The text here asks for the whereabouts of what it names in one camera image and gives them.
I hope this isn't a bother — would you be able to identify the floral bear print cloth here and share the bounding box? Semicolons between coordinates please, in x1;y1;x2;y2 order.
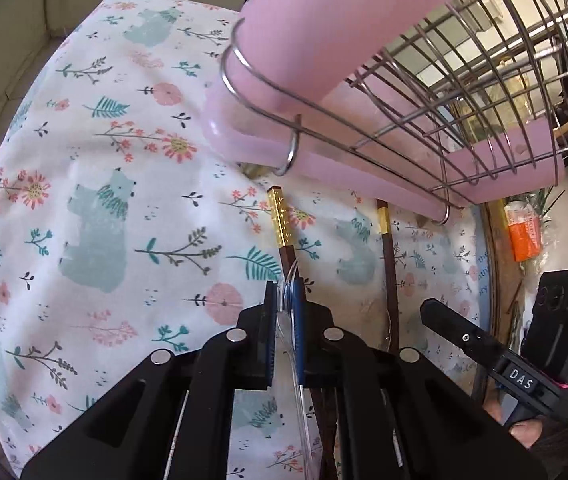
0;0;490;480

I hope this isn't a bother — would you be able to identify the right hand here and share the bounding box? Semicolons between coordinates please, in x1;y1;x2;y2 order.
483;393;543;448

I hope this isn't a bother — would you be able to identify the pink drip tray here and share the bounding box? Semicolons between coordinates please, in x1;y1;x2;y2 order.
203;81;564;220

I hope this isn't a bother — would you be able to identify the dark chopstick gold band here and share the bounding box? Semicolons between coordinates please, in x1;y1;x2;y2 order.
376;200;400;354

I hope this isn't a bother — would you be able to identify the steel wire dish rack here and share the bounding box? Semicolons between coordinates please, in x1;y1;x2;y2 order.
219;0;568;226

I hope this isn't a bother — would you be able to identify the clear plastic spoon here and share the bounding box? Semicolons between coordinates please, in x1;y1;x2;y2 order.
275;259;322;479

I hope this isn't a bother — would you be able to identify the orange snack packet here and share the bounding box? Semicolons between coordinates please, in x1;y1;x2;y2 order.
504;200;542;262

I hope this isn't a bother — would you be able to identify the pink utensil holder cup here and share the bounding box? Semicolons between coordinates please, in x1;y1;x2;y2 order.
229;0;451;112

